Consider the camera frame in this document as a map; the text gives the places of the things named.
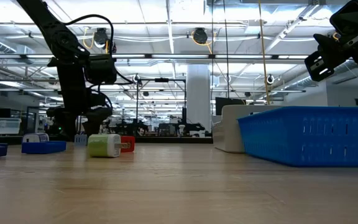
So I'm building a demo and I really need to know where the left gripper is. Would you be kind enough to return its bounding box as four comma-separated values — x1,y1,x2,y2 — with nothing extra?
47,88,114,141

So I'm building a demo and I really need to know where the pale blue small box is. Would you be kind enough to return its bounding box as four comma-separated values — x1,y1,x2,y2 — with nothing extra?
74,134,88,146

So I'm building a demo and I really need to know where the green white USB charger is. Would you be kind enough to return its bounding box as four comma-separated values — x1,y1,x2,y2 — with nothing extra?
87,133,132,158

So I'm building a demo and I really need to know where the white blue USB charger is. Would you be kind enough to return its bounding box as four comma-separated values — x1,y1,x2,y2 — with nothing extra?
22,133,50,144

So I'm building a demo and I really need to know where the red USB wall charger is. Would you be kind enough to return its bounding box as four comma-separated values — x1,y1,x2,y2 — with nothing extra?
120,136,136,153

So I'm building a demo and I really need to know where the clear plastic storage bin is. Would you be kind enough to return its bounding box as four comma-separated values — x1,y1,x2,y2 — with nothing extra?
0,117,22,135

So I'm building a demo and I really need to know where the blue plastic basket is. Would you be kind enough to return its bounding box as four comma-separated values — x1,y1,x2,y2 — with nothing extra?
237,105,358,167

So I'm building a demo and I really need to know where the white plastic tray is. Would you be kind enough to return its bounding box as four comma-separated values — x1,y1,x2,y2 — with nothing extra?
212,104,287,154

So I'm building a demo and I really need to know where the white building column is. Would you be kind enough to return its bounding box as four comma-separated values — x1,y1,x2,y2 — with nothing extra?
186,64,213,133

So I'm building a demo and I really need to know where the black background rig frame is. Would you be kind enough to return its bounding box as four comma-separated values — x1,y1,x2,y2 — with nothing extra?
135,77,188,138

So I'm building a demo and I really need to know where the yellow hanging cable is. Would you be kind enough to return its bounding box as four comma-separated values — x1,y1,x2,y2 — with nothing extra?
257,0,272,106

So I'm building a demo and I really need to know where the black ceiling cable reel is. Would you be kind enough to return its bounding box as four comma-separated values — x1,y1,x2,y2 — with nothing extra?
93,27,110,49
192,27,209,45

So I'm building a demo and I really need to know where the black power cable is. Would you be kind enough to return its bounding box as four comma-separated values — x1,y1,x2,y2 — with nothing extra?
222,0,230,99

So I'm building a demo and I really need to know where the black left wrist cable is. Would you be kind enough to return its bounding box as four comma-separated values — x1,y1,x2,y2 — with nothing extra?
63,14,135,86

